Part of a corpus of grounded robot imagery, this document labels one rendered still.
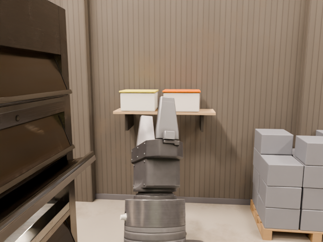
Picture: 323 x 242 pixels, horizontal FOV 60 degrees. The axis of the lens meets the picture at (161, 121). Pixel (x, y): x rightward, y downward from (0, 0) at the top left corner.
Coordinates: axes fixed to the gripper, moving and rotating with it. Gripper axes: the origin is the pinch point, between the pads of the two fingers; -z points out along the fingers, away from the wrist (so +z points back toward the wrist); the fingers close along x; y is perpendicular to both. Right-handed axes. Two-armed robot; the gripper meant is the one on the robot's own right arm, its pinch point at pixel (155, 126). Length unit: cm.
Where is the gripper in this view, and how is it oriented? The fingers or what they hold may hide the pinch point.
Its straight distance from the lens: 43.9
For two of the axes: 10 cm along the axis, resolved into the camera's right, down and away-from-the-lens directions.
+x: 3.2, -2.3, -9.2
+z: 0.0, 9.7, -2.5
